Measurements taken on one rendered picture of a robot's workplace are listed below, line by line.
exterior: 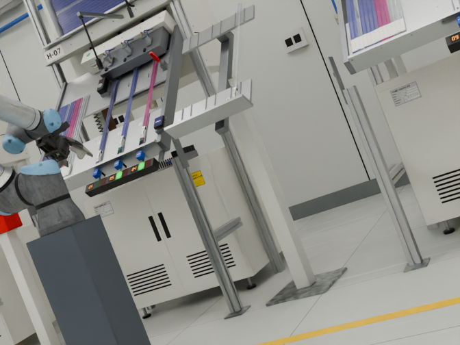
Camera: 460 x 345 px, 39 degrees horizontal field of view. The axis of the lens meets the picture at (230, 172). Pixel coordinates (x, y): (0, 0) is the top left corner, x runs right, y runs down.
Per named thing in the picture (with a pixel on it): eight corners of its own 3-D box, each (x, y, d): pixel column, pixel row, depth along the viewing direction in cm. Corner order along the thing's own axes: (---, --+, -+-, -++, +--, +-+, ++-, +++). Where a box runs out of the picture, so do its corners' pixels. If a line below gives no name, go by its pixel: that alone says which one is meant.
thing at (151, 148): (165, 152, 249) (154, 141, 244) (42, 202, 277) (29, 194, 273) (165, 149, 249) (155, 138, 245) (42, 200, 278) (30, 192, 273)
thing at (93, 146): (161, 145, 248) (157, 140, 246) (38, 197, 276) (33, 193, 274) (167, 110, 260) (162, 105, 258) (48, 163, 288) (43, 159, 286)
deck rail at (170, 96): (170, 150, 248) (160, 140, 244) (165, 152, 249) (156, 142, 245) (185, 33, 294) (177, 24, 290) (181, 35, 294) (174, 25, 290)
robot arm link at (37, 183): (55, 198, 201) (38, 157, 201) (22, 211, 207) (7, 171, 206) (77, 190, 212) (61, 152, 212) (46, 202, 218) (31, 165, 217)
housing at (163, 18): (182, 42, 292) (163, 20, 284) (100, 83, 314) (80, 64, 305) (183, 31, 298) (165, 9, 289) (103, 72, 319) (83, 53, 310)
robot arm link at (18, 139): (19, 133, 215) (27, 111, 222) (-5, 145, 219) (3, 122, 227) (35, 148, 220) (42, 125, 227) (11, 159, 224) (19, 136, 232)
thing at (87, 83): (174, 84, 273) (168, 76, 270) (60, 137, 302) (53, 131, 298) (181, 35, 294) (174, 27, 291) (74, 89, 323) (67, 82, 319)
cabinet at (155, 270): (259, 289, 274) (205, 152, 273) (130, 324, 304) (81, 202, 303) (303, 246, 333) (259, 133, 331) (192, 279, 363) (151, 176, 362)
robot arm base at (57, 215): (69, 226, 200) (57, 196, 199) (31, 240, 205) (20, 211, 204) (94, 215, 214) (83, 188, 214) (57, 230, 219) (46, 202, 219)
